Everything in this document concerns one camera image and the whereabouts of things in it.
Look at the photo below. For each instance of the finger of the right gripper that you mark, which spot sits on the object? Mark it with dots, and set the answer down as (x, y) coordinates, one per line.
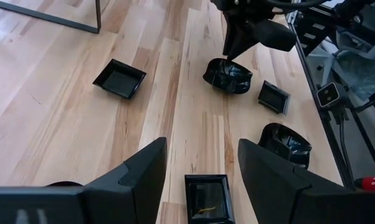
(277, 35)
(240, 37)

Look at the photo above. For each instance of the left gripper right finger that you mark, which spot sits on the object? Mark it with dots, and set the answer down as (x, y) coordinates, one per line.
(283, 199)

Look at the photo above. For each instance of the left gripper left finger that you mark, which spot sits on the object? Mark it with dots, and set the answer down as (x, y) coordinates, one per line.
(112, 202)

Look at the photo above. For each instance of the black wavy-edged mini plate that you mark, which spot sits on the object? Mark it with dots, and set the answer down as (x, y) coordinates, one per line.
(227, 76)

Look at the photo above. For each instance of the black leaf-shaped mini plate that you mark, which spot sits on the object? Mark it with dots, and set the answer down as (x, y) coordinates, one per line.
(286, 143)
(64, 184)

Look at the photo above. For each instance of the small black square mini plate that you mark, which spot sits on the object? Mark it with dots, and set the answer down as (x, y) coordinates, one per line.
(209, 199)

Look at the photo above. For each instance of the black labelled drawer cart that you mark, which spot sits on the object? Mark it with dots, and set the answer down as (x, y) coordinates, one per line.
(314, 34)

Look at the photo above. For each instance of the red item with white lettering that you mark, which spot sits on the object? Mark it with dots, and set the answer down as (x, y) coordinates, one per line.
(373, 183)

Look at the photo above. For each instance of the black perforated metal shelf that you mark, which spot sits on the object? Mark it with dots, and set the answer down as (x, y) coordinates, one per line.
(98, 15)

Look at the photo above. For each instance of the small grey table-level camera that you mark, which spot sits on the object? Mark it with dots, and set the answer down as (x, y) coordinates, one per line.
(328, 95)

